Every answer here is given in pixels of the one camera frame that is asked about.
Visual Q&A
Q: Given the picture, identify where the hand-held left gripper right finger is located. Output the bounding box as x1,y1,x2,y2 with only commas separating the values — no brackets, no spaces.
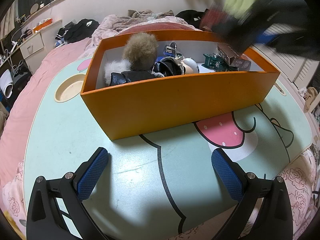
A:
211,148,294,240

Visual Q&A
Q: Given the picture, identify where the beige plush toy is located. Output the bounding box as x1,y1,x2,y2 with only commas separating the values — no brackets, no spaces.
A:
304,86,317,113

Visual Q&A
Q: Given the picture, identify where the mint green cartoon desktop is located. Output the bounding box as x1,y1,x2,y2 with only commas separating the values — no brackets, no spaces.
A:
24,55,313,235

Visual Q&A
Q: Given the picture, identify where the green toy car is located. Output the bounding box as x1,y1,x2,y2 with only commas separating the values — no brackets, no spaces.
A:
202,52,240,72

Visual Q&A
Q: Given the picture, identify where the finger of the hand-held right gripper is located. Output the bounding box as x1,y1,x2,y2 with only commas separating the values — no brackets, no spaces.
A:
212,5,258,53

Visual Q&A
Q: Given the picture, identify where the black lace-trimmed leather item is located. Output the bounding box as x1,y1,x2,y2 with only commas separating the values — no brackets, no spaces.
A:
152,57,187,77

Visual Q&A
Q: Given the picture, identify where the white drawer cabinet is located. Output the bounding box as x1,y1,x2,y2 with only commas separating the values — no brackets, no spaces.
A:
19,20,63,74

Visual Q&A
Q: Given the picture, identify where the black clothing heap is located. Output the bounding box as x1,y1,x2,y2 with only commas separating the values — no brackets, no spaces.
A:
175,9,206,28

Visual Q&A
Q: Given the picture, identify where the pink bed sheet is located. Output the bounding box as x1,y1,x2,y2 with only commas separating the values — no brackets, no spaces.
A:
0,39,100,188

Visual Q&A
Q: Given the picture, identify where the pink fluffy blanket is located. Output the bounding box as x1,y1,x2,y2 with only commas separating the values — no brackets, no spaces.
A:
85,14,200,53

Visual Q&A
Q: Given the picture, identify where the small brown carton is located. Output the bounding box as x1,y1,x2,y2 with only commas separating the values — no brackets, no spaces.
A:
217,42,252,70

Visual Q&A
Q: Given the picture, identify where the blue metal tin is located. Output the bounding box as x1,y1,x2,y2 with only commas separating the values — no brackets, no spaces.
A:
162,42,178,62

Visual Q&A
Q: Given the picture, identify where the white cable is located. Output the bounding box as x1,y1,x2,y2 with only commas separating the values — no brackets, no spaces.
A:
9,42,21,73

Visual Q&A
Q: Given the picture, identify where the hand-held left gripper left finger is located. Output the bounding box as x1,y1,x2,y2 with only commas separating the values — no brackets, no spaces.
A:
26,147,110,240

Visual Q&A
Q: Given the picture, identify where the small orange box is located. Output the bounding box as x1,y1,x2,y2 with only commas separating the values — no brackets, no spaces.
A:
32,19,54,33

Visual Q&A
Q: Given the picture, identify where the white louvered closet door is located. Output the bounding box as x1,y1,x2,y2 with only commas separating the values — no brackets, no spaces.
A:
250,44,320,88

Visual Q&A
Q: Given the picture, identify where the black striped clothes pile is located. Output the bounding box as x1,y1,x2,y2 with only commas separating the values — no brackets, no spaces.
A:
55,19,100,44

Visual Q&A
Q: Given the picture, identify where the white fur pompom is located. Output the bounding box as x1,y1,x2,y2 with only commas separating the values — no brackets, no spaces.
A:
104,59,132,85

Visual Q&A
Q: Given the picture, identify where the brown fur pompom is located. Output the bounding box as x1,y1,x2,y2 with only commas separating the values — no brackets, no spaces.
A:
122,33,158,71

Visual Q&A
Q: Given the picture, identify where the white rolled mat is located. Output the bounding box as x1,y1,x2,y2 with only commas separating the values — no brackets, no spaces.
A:
0,70,13,98

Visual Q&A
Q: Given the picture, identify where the beige knitted scarf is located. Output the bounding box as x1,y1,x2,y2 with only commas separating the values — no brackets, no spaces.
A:
127,9,160,19

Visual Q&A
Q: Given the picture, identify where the orange cardboard box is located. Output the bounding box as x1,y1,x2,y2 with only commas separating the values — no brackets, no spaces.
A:
80,29,280,141

